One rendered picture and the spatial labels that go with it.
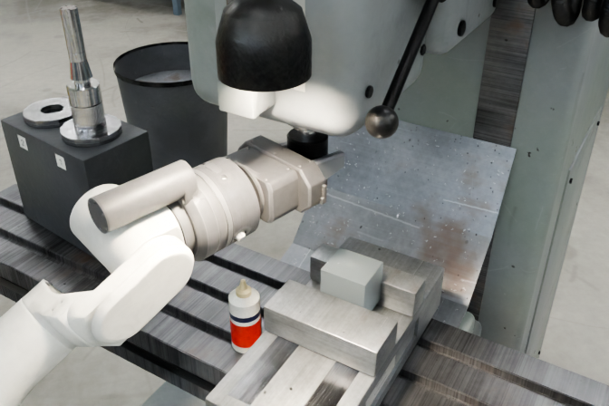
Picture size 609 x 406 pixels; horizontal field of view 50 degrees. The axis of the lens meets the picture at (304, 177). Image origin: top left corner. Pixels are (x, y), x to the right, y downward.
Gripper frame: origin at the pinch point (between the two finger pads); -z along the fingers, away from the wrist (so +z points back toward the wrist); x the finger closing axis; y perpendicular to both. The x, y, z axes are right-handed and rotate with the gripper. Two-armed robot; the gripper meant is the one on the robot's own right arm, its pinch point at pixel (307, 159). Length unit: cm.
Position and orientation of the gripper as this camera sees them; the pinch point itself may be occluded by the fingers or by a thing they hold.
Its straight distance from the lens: 75.4
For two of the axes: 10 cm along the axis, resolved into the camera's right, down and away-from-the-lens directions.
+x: -7.0, -3.7, 6.2
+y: 0.1, 8.5, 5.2
